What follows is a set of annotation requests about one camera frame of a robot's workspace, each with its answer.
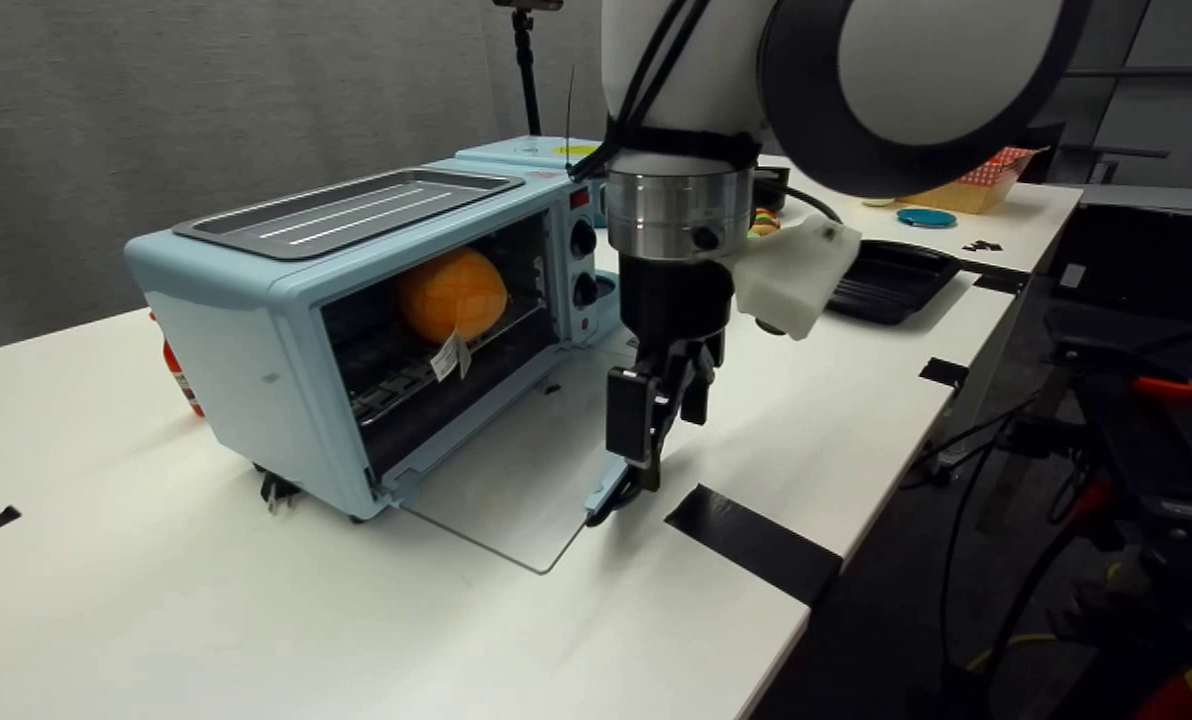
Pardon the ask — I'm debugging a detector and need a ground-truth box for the light blue toy oven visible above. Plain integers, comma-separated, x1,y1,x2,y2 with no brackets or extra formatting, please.
121,132,627,524

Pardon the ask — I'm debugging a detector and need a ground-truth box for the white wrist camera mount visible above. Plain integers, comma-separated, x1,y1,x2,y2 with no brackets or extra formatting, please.
731,211,864,346

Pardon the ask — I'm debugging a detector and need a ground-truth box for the green plate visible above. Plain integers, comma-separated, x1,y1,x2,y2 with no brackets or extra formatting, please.
894,200,966,238

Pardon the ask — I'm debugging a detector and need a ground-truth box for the red handled tool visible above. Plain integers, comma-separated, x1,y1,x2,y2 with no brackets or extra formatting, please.
1130,371,1192,408

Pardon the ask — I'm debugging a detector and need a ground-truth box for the glass oven door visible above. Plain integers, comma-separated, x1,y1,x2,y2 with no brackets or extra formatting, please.
394,336,646,579

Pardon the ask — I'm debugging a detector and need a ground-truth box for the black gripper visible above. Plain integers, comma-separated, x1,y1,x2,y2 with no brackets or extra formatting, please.
600,252,741,493

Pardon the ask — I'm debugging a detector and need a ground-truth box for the thin black tripod pole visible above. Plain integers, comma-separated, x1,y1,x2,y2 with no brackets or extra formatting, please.
493,0,569,142

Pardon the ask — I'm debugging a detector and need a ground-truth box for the small red grey object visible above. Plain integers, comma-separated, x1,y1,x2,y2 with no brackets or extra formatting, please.
156,336,209,425

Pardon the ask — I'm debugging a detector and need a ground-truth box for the white paper tag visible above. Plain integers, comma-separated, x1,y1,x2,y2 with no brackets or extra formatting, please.
429,330,477,389

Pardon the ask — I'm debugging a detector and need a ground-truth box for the orange toy bread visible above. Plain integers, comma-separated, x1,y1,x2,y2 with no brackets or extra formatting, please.
398,244,514,348

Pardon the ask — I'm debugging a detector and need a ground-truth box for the black plastic tray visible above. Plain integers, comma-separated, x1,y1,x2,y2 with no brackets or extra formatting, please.
824,238,966,330

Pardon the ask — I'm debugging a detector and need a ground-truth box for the yellow pink toy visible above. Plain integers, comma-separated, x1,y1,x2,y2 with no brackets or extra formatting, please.
910,145,1041,219

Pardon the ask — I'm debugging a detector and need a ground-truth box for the black tape strip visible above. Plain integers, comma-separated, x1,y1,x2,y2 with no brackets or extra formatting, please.
918,353,975,395
660,479,843,608

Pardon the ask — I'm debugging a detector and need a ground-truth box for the yellow disc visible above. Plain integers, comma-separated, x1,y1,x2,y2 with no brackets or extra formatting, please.
539,135,603,168

